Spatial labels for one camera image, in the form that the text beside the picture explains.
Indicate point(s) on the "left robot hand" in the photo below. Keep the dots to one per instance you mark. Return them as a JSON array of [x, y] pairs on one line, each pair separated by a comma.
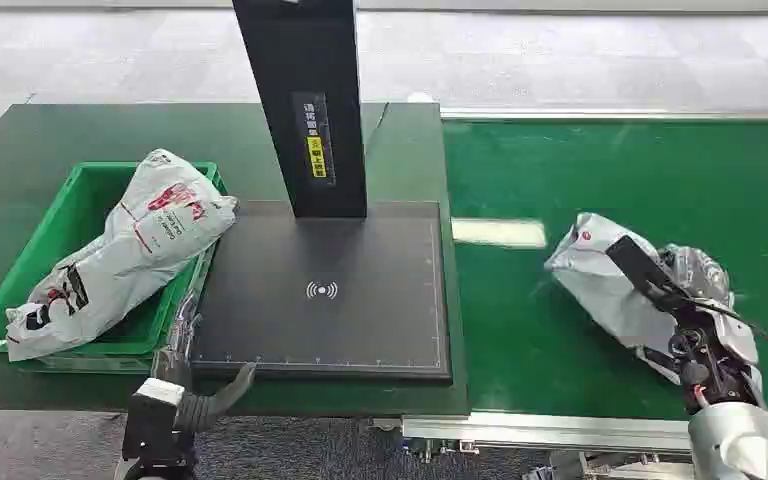
[[192, 371]]

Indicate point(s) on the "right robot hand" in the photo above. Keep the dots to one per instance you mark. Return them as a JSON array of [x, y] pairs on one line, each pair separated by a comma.
[[705, 358]]

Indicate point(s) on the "silver grey parcel bag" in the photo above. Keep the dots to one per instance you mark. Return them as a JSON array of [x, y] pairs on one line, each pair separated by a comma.
[[606, 291]]

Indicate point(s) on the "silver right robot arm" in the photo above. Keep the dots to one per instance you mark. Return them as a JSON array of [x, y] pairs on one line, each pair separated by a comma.
[[745, 444]]

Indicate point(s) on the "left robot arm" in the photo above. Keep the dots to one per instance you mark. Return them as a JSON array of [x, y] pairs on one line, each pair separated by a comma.
[[159, 444]]

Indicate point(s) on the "white printed parcel bag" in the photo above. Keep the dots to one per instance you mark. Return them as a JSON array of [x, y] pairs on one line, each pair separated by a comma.
[[139, 245]]

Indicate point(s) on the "green plastic crate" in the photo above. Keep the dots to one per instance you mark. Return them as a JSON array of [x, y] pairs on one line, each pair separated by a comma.
[[72, 222]]

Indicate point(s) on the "green conveyor belt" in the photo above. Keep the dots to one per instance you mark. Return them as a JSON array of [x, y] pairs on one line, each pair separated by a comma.
[[622, 166]]

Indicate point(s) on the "yellow black label sticker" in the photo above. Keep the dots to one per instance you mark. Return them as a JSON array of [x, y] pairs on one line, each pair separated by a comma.
[[316, 157]]

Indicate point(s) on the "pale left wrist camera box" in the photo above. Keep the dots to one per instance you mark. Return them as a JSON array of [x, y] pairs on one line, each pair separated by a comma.
[[159, 391]]

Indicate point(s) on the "black scanner stand with post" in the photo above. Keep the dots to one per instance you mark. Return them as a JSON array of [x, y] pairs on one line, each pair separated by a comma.
[[331, 311]]

